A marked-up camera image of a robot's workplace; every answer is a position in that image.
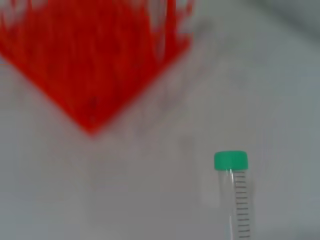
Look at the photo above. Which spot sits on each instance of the green-capped graduated test tube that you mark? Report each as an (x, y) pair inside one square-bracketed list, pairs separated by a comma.
[(231, 160)]

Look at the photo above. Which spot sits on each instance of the orange test tube rack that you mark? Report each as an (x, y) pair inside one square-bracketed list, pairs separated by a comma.
[(82, 65)]

